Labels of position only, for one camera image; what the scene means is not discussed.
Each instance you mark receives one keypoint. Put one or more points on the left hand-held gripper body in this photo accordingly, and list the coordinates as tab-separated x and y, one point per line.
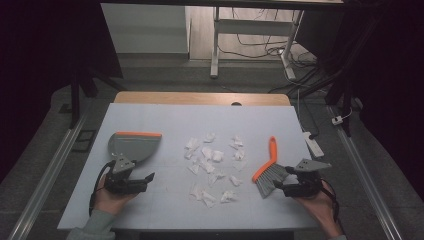
125	185

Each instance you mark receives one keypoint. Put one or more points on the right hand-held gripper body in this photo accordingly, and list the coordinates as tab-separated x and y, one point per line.
305	188

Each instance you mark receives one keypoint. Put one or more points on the orange brush with grey bristles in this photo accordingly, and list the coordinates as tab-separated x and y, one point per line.
271	173

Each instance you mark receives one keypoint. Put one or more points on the pile of white paper scraps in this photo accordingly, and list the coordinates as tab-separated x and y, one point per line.
208	156

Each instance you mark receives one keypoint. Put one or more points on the person's left hand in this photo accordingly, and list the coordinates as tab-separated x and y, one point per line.
108	201

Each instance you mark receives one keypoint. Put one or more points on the person's right hand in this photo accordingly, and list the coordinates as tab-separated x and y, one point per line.
321	208

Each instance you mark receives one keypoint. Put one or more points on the white power strip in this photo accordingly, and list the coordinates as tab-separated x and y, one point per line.
314	146

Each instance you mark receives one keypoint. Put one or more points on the grey dustpan with orange edge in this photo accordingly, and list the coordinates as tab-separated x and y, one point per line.
136	145

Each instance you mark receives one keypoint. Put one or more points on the pale blue table mat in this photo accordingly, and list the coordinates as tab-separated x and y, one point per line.
186	213

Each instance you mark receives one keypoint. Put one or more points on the small white adapter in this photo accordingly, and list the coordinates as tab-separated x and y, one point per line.
337	120

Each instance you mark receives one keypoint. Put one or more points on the black stand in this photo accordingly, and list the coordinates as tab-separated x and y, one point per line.
76	96
346	100

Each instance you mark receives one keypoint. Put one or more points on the wooden table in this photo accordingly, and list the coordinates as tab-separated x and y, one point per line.
200	98

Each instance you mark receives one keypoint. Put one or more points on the black curtain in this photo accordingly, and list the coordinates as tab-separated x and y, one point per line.
40	50
393	66

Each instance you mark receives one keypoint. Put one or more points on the aluminium floor rail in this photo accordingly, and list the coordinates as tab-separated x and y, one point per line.
366	180
50	176

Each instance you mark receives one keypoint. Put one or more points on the black rectangular floor frame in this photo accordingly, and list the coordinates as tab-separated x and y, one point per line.
77	144

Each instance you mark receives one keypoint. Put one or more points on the white desk frame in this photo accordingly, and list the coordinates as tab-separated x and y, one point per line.
253	27

